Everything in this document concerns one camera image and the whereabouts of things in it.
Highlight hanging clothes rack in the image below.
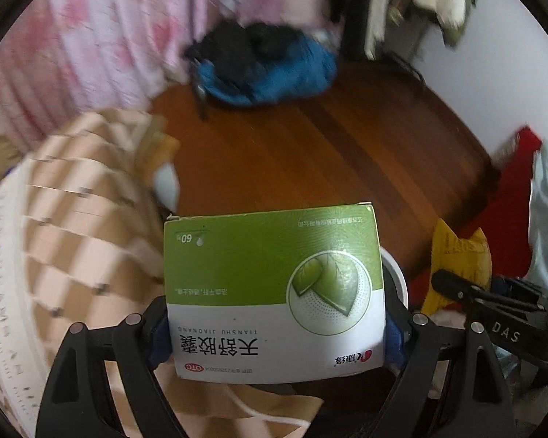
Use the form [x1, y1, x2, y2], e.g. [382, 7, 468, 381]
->
[341, 0, 483, 62]

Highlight checkered tablecloth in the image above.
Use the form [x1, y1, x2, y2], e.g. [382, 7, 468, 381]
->
[0, 108, 326, 438]

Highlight white round trash bin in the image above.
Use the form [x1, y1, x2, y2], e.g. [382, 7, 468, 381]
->
[380, 247, 410, 307]

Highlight light blue cloth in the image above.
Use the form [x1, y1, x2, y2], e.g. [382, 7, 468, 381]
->
[526, 141, 548, 290]

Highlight yellow snack bag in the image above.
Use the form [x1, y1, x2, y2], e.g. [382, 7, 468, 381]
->
[430, 219, 492, 290]

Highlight blue black clothes pile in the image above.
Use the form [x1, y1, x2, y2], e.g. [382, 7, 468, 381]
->
[184, 19, 338, 120]

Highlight pink floral curtain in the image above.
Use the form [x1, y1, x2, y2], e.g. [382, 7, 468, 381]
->
[0, 0, 328, 151]

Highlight green white medicine box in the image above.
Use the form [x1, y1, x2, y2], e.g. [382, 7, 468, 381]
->
[163, 203, 386, 385]

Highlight red cloth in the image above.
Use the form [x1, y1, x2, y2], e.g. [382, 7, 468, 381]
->
[411, 127, 543, 304]

